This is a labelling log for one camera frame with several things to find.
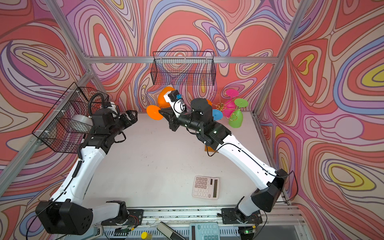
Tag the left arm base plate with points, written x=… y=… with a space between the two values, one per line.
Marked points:
x=132 y=218

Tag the teal calculator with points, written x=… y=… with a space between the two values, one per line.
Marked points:
x=204 y=231

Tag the orange wine glass front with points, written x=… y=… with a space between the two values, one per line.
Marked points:
x=153 y=110

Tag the green wine glass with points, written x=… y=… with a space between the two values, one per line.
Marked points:
x=236 y=118

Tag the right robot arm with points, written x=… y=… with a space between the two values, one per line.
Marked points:
x=269 y=182

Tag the gold wire rack wooden base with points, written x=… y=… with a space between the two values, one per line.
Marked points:
x=220 y=106

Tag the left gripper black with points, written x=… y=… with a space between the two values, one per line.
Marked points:
x=133 y=119

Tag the black wire basket left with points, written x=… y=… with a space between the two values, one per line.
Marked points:
x=56 y=130

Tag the silver tape roll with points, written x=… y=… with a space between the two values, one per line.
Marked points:
x=82 y=120

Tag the pink calculator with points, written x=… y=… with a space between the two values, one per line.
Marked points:
x=206 y=188

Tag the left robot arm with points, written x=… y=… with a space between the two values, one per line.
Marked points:
x=64 y=213

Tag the black wire basket back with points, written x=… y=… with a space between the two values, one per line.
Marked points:
x=184 y=68

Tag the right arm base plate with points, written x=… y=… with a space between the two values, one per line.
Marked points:
x=230 y=216

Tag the black phone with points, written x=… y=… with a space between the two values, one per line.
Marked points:
x=169 y=232

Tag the blue wine glass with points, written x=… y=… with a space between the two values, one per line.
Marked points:
x=217 y=115

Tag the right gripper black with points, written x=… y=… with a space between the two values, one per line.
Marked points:
x=173 y=119

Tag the magenta wine glass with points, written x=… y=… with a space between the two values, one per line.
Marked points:
x=229 y=106

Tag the black wire basket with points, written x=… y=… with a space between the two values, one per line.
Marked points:
x=56 y=130
x=184 y=68

